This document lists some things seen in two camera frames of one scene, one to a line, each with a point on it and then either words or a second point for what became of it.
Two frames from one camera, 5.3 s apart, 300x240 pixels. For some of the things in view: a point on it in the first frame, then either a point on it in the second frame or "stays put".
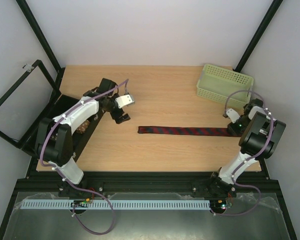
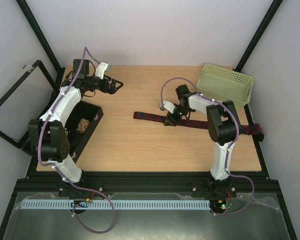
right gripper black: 234,128 → 173,118
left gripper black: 121,119 → 112,90
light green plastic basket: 225,85 stays put
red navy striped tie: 190,131 → 256,130
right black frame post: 258,36 stays put
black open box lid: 26,105 stays put
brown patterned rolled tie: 82,127 stays put
